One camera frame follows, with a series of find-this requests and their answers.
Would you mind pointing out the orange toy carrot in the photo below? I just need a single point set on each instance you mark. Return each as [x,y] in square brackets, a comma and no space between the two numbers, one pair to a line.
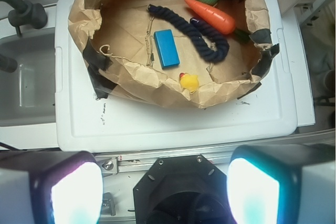
[218,19]

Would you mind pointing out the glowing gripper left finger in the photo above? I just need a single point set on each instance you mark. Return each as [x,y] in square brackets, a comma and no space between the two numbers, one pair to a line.
[50,187]

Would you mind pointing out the white plastic container lid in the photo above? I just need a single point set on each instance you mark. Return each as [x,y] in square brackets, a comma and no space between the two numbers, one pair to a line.
[282,103]

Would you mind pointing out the blue rectangular block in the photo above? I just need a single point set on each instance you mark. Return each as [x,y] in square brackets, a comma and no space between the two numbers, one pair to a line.
[166,47]

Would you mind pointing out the brown paper bag tray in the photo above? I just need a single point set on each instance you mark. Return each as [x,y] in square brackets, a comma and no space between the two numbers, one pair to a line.
[116,40]

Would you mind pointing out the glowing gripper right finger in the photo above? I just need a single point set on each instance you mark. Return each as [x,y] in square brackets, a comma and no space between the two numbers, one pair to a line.
[287,183]

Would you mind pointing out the black octagonal mount plate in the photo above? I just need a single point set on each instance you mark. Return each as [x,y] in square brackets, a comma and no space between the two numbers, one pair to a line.
[185,189]

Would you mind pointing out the yellow rubber duck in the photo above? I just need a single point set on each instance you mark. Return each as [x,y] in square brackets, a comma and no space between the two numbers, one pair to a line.
[189,81]

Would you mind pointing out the grey plastic bin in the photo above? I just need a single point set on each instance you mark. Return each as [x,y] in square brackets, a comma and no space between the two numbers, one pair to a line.
[28,93]

